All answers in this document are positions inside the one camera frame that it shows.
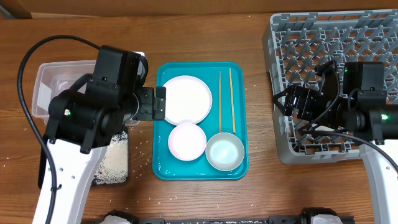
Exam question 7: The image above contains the black rail at table edge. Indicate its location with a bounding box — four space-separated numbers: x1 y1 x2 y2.
86 207 355 224

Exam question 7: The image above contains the small pink rice bowl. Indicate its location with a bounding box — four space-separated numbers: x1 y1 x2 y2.
168 123 207 161

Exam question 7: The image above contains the grey bowl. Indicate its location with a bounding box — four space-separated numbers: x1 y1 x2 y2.
205 133 245 172

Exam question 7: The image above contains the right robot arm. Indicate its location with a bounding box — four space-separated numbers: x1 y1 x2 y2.
272 60 397 223

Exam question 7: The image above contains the teal plastic tray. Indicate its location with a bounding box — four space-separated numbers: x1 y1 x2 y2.
152 62 249 180

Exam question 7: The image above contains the black tray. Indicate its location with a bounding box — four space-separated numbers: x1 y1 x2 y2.
37 126 131 189

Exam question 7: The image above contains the wooden chopstick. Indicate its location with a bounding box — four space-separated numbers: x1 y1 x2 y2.
229 68 236 133
218 70 222 133

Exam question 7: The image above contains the grey dishwasher rack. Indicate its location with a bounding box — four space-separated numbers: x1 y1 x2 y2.
262 9 397 164

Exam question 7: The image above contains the large pink plate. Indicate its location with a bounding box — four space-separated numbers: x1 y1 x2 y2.
163 75 213 126

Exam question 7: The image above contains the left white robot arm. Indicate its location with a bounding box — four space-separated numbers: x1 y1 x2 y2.
33 45 166 223

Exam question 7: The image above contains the clear plastic bin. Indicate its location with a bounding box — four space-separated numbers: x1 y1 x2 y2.
32 45 149 126

